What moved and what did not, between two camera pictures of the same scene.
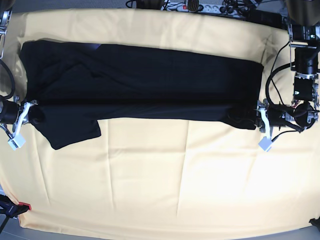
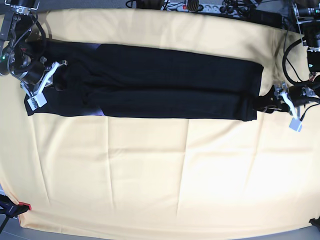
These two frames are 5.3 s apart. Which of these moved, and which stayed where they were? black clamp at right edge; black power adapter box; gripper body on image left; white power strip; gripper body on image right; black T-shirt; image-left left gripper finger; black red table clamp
Moved: gripper body on image right; gripper body on image left; black T-shirt; image-left left gripper finger
Stayed: black power adapter box; white power strip; black clamp at right edge; black red table clamp
